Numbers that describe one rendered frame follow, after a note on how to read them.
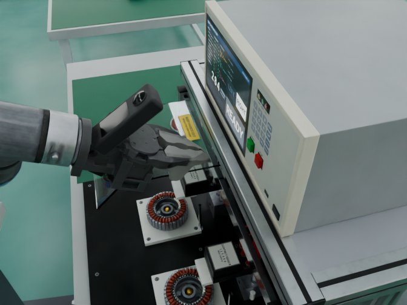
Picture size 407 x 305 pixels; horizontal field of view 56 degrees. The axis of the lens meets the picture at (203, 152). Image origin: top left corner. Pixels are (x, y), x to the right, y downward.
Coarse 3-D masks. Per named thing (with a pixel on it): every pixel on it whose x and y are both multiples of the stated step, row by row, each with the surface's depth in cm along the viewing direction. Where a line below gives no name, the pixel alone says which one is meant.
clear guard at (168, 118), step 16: (160, 112) 91; (176, 112) 91; (192, 112) 91; (176, 128) 87; (208, 144) 83; (208, 160) 79; (96, 176) 82; (160, 176) 76; (96, 192) 80; (112, 192) 75
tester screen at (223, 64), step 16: (208, 32) 78; (208, 48) 80; (224, 48) 70; (208, 64) 83; (224, 64) 72; (224, 80) 74; (240, 80) 64; (224, 96) 76; (240, 96) 66; (224, 112) 78
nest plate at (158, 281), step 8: (168, 272) 91; (152, 280) 90; (160, 280) 90; (160, 288) 88; (216, 288) 88; (160, 296) 87; (216, 296) 87; (160, 304) 86; (216, 304) 86; (224, 304) 86
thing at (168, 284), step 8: (176, 272) 87; (184, 272) 87; (192, 272) 88; (168, 280) 86; (176, 280) 86; (184, 280) 88; (192, 280) 88; (168, 288) 85; (176, 288) 87; (184, 288) 86; (192, 288) 86; (200, 288) 87; (208, 288) 85; (168, 296) 83; (176, 296) 86; (184, 296) 84; (192, 296) 84; (200, 296) 86; (208, 296) 83; (168, 304) 82; (176, 304) 82; (184, 304) 82; (192, 304) 82; (200, 304) 82; (208, 304) 82
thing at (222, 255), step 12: (252, 240) 84; (204, 252) 82; (216, 252) 80; (228, 252) 80; (204, 264) 82; (216, 264) 77; (228, 264) 77; (240, 264) 77; (264, 264) 80; (204, 276) 80; (216, 276) 78; (228, 276) 78; (240, 276) 80
